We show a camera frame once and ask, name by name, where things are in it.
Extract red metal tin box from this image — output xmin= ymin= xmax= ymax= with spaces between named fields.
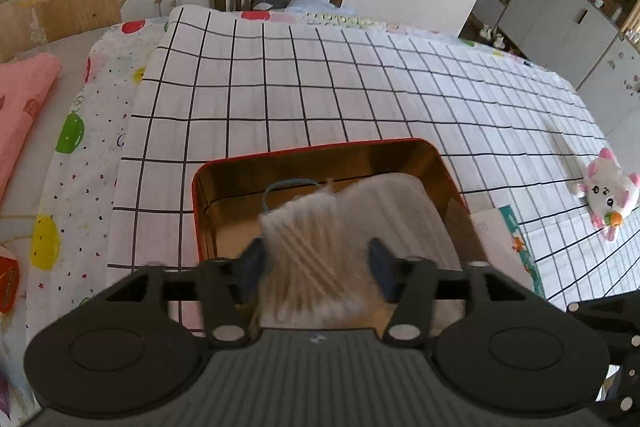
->
xmin=191 ymin=138 xmax=488 ymax=338

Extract white paper sheet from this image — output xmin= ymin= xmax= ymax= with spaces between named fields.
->
xmin=340 ymin=172 xmax=463 ymax=338

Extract white tissue pack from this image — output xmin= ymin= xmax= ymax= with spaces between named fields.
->
xmin=470 ymin=204 xmax=546 ymax=300

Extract white lower cabinet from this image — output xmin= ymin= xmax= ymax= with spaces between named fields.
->
xmin=500 ymin=0 xmax=618 ymax=90

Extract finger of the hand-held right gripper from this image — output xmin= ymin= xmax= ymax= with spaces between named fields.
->
xmin=602 ymin=347 xmax=640 ymax=417
xmin=565 ymin=289 xmax=640 ymax=348

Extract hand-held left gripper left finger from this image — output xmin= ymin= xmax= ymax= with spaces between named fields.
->
xmin=102 ymin=237 xmax=268 ymax=349

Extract pink cloth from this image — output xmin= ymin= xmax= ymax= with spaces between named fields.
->
xmin=0 ymin=52 xmax=63 ymax=202

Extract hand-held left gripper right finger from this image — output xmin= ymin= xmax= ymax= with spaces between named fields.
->
xmin=367 ymin=237 xmax=546 ymax=349

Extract light blue cloth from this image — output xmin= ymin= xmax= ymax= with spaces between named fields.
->
xmin=250 ymin=0 xmax=358 ymax=15

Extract long curved white cabinet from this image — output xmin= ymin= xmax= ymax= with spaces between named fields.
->
xmin=575 ymin=39 xmax=640 ymax=138

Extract cotton swab pack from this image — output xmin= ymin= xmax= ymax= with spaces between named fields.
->
xmin=257 ymin=189 xmax=381 ymax=323

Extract white pink plush toy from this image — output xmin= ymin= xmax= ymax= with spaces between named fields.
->
xmin=574 ymin=147 xmax=640 ymax=242

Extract white shoes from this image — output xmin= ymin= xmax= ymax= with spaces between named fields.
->
xmin=480 ymin=24 xmax=506 ymax=48

